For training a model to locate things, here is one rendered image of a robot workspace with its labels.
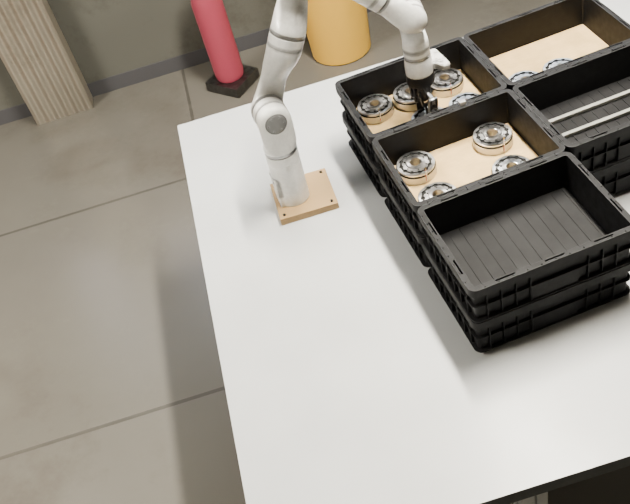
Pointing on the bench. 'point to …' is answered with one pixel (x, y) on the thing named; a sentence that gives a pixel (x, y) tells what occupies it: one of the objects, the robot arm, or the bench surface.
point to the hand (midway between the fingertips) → (425, 113)
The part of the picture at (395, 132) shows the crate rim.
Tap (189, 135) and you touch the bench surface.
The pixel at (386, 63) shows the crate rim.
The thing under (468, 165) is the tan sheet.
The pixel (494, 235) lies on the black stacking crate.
